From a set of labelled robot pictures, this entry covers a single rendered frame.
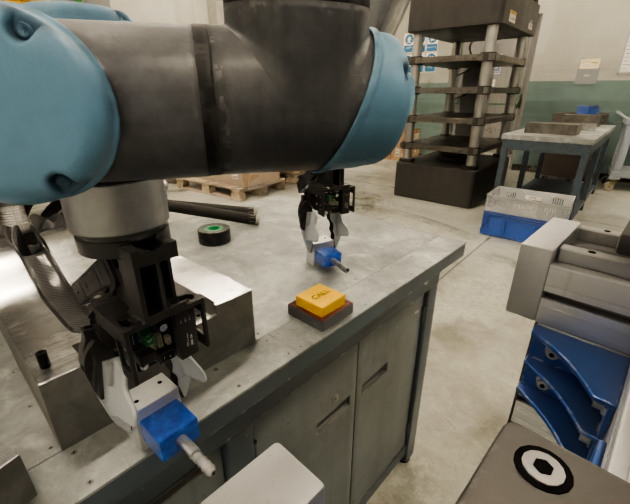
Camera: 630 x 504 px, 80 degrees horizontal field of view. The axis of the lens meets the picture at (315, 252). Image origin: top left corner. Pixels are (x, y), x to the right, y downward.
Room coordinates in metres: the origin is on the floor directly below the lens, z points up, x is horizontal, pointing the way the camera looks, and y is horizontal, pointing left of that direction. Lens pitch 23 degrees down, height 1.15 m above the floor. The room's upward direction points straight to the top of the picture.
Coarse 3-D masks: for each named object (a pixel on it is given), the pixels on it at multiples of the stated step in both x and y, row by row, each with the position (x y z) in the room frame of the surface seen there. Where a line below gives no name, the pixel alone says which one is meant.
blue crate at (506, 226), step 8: (488, 216) 3.06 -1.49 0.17; (496, 216) 3.02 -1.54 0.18; (504, 216) 2.98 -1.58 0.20; (512, 216) 2.95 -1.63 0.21; (520, 216) 2.91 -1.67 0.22; (488, 224) 3.05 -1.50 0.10; (496, 224) 3.02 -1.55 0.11; (504, 224) 2.98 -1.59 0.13; (512, 224) 2.94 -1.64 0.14; (520, 224) 2.90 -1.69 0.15; (528, 224) 2.87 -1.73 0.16; (536, 224) 2.83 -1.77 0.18; (544, 224) 2.80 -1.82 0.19; (480, 232) 3.08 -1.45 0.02; (488, 232) 3.05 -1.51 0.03; (496, 232) 3.01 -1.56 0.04; (504, 232) 2.97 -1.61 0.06; (512, 232) 2.93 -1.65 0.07; (520, 232) 2.90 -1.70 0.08; (528, 232) 2.86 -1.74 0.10; (520, 240) 2.89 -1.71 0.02
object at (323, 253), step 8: (320, 240) 0.75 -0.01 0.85; (328, 240) 0.75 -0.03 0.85; (312, 248) 0.74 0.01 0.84; (320, 248) 0.74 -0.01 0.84; (328, 248) 0.74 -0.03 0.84; (312, 256) 0.74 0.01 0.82; (320, 256) 0.71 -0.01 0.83; (328, 256) 0.70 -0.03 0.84; (336, 256) 0.71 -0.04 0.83; (312, 264) 0.74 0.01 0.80; (320, 264) 0.71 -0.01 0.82; (328, 264) 0.70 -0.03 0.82; (336, 264) 0.69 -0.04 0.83; (344, 272) 0.66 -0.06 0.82
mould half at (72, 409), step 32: (0, 256) 0.50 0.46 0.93; (64, 256) 0.54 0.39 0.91; (0, 288) 0.46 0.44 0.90; (32, 288) 0.47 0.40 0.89; (192, 288) 0.47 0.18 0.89; (224, 288) 0.47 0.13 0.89; (0, 320) 0.42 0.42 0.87; (32, 320) 0.40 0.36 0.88; (224, 320) 0.43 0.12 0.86; (32, 352) 0.33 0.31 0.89; (64, 352) 0.33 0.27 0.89; (224, 352) 0.43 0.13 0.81; (32, 384) 0.32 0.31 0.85; (64, 384) 0.29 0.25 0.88; (128, 384) 0.34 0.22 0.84; (64, 416) 0.29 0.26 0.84; (96, 416) 0.31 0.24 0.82; (64, 448) 0.28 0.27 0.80
